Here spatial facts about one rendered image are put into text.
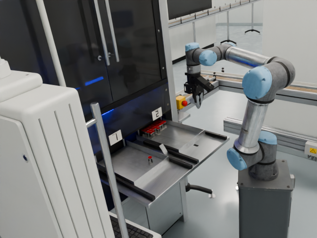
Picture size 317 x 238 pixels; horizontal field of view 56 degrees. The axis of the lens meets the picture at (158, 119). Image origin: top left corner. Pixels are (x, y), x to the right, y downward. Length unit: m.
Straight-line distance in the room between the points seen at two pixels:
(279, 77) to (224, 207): 1.61
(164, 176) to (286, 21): 1.88
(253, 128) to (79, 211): 0.80
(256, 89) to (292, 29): 1.74
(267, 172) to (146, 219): 0.90
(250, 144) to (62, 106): 0.90
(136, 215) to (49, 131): 1.33
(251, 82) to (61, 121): 0.74
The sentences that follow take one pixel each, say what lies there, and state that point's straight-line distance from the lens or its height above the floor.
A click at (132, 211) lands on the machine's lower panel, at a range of 1.96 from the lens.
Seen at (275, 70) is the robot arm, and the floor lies 1.41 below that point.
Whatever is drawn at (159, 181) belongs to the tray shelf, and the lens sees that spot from 1.49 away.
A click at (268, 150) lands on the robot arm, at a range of 1.54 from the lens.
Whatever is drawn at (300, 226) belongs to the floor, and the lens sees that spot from 2.56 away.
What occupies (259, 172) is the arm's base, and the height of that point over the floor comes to 0.83.
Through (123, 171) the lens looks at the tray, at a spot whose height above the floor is 0.88.
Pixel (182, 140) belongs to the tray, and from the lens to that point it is 1.80.
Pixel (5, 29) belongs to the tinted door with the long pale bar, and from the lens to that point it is 1.30.
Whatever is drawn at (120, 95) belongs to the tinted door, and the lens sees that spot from 1.62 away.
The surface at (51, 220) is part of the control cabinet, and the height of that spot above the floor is 1.23.
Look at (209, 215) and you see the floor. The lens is 2.57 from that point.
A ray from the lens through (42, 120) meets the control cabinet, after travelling 0.75.
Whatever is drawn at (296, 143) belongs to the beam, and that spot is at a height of 0.50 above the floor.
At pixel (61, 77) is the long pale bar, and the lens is 1.31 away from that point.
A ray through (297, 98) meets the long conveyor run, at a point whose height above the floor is 0.88.
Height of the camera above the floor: 1.78
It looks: 25 degrees down
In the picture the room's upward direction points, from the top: 8 degrees counter-clockwise
